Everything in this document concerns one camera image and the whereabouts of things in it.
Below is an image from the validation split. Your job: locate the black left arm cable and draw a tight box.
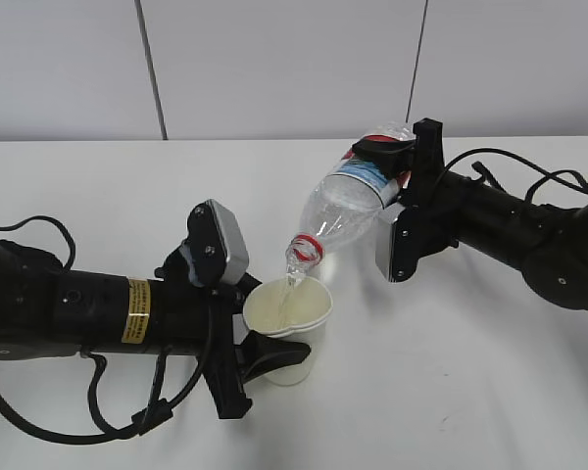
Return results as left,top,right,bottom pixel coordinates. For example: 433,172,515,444
0,213,217,445

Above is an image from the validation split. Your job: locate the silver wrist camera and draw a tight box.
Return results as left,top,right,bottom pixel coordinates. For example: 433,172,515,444
183,199,249,287
375,203,420,283

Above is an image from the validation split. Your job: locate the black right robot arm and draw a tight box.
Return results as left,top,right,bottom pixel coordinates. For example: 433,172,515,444
352,118,588,310

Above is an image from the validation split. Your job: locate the white paper cup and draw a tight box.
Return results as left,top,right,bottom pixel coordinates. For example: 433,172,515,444
243,277,333,387

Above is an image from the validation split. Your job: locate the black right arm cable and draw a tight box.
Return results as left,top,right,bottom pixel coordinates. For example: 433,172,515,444
440,148,588,202

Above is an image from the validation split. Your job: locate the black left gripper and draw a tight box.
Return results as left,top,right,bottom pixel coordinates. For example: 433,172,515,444
155,247,311,419

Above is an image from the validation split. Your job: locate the clear water bottle red label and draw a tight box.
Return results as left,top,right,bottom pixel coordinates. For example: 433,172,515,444
286,122,416,289

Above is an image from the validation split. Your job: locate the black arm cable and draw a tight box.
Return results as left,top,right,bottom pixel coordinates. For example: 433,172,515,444
440,148,588,202
0,213,217,445

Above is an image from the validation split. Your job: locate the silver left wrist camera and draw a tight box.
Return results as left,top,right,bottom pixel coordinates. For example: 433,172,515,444
183,199,249,287

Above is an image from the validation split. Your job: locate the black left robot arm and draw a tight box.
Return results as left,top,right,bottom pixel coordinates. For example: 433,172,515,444
0,240,311,419

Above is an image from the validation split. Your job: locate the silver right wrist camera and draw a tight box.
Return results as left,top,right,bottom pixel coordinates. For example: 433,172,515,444
375,203,420,283

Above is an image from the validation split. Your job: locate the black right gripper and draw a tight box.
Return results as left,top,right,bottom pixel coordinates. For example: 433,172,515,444
351,118,457,258

